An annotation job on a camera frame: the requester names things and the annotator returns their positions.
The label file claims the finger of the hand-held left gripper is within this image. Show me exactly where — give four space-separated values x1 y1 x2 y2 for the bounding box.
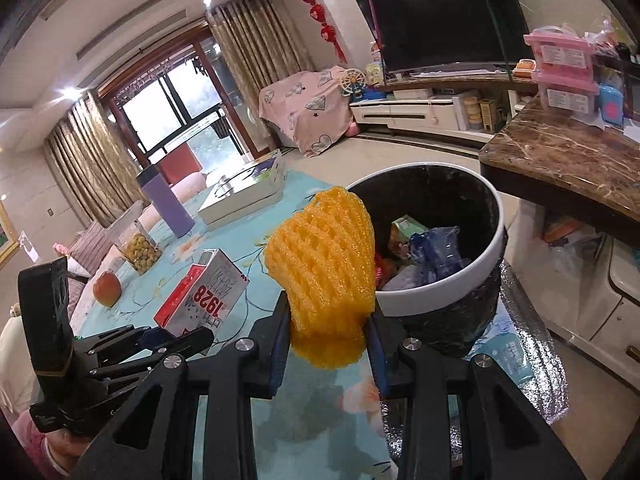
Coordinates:
72 326 217 362
87 352 171 397

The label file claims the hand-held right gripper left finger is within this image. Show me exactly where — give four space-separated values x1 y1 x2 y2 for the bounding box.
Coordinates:
72 292 293 480

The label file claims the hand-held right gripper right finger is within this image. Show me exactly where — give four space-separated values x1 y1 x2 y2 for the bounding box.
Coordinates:
367 305 588 480

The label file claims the red and white carton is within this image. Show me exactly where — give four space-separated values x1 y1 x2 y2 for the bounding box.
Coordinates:
153 248 251 338

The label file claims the orange snack packet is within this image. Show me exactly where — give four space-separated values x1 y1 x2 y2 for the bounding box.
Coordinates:
374 254 397 288

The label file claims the white bin with black liner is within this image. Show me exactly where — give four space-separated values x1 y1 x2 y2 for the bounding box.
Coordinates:
345 162 507 361

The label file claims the yellow foam fruit net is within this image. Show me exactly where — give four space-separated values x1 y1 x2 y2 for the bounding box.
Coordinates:
264 186 376 372

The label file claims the blue plastic wrapper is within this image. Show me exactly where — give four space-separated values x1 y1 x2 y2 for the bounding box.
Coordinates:
409 226 473 273

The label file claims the green snack bag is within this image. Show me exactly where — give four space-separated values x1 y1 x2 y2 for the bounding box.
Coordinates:
389 215 431 261

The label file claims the person's left forearm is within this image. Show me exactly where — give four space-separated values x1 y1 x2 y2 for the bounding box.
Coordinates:
10 402 66 480

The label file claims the person's left hand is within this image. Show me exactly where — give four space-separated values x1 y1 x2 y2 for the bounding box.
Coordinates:
47 432 96 478

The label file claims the red apple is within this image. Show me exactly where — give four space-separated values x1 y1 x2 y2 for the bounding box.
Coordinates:
92 270 122 307

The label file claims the striped cushion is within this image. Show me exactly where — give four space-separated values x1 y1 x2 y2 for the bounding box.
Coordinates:
52 220 118 281

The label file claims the clear plastic wrapper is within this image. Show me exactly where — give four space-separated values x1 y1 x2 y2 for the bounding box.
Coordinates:
382 262 451 292

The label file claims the clear jar of yellow snacks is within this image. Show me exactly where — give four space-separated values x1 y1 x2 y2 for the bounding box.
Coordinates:
114 220 163 276

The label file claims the purple bottle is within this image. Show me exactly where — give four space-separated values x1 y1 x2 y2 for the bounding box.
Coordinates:
137 164 196 238

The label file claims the silver foil mat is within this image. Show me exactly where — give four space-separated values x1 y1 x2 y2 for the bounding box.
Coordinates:
385 260 571 480

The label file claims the white flat box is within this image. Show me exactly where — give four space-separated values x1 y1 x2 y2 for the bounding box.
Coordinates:
197 149 287 226

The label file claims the pink bolster pillow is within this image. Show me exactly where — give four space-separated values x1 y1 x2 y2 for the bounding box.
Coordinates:
140 170 208 226

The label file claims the beige curtain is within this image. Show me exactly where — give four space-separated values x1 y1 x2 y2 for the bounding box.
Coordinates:
44 92 151 228
207 0 316 151

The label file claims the clear plastic bag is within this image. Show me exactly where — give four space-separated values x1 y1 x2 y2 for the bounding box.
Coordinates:
542 210 601 271

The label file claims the white television cabinet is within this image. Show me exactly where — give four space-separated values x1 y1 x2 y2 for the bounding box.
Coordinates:
348 72 538 143

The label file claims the pink heart print cloth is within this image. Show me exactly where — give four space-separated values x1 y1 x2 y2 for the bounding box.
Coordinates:
258 66 357 158

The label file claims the brown marble table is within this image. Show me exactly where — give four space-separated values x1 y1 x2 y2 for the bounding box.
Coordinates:
478 95 640 233

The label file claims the ferris wheel toy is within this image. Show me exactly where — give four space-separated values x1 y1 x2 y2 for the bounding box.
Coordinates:
337 69 366 102

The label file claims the pink storage box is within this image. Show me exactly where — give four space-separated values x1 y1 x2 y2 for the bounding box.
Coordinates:
523 27 596 81
531 72 601 116

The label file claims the blue box with pink dot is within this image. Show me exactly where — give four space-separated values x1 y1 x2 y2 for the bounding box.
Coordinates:
598 82 626 127

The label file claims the black television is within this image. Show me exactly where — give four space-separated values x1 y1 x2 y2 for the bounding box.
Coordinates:
356 0 536 76

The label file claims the wooden frame glass door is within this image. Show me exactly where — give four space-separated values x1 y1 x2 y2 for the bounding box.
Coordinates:
97 27 263 186

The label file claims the red lantern string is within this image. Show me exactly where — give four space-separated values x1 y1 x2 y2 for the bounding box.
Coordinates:
291 0 348 63

